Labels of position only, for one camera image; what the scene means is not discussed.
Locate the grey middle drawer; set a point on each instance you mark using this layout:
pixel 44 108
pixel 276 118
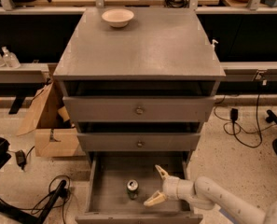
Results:
pixel 138 141

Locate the grey top drawer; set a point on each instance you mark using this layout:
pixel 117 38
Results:
pixel 106 109

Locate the white ceramic bowl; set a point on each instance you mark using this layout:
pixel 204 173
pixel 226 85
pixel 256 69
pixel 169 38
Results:
pixel 118 18

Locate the black power adapter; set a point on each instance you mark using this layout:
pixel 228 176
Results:
pixel 233 114
pixel 20 159

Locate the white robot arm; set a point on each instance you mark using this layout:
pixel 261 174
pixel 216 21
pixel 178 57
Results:
pixel 204 194

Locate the grey drawer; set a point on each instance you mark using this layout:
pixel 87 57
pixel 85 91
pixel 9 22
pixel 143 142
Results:
pixel 106 109
pixel 138 141
pixel 108 200

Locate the clear sanitizer bottle right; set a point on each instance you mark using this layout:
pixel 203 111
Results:
pixel 10 58

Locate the green soda can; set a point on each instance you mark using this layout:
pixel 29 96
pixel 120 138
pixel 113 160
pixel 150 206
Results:
pixel 132 189

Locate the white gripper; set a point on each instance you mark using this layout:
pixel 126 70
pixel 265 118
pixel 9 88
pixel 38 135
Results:
pixel 171 187

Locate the grey metal rail shelf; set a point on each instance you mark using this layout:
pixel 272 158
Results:
pixel 26 73

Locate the grey wooden drawer cabinet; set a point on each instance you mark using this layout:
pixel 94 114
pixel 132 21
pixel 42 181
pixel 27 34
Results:
pixel 161 53

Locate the brown cardboard box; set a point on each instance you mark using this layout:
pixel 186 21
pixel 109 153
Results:
pixel 55 136

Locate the white pump bottle behind cabinet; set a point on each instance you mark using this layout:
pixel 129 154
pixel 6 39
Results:
pixel 214 43

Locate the grey bottom drawer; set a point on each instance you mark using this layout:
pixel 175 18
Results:
pixel 108 200

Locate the black power adapter left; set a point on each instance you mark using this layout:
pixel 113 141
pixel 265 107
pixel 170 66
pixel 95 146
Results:
pixel 20 159

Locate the black power adapter right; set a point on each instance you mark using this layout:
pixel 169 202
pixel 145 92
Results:
pixel 233 114

